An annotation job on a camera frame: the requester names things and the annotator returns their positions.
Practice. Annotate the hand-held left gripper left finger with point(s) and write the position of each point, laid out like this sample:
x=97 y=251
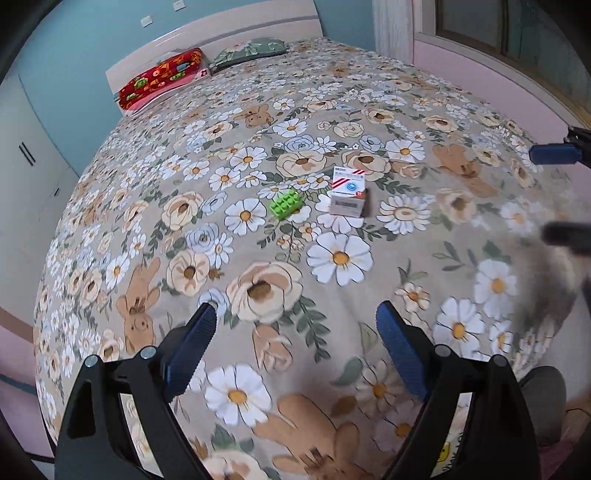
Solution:
x=191 y=351

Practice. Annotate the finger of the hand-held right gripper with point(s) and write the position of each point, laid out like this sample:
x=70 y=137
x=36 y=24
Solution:
x=553 y=154
x=569 y=237

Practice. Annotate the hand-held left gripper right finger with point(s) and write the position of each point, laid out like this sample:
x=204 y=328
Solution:
x=402 y=355

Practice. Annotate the white smiley plastic bag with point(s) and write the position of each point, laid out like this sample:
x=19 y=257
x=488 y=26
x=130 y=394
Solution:
x=445 y=453

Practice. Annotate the small white red box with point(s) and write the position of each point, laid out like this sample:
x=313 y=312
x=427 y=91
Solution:
x=348 y=196

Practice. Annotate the green building block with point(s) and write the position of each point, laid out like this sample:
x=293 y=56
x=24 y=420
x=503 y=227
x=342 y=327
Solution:
x=285 y=204

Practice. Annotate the window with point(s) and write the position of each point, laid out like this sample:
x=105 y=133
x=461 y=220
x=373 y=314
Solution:
x=508 y=27

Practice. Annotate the grey cloth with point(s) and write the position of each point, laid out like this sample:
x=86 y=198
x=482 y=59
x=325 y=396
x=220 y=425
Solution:
x=545 y=404

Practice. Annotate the floral bed sheet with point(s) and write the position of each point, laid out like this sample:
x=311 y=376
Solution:
x=184 y=152

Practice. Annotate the white curtain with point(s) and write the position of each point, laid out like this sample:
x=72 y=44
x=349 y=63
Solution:
x=392 y=27

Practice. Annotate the pale wardrobe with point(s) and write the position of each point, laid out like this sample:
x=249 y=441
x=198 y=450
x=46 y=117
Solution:
x=27 y=194

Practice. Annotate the red patterned pillow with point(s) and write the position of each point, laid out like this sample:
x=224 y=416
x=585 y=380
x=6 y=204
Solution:
x=159 y=79

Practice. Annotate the green floral pillow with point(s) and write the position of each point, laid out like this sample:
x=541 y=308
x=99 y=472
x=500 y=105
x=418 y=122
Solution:
x=249 y=53

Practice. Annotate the white bed headboard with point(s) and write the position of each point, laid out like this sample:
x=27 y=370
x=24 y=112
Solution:
x=231 y=27

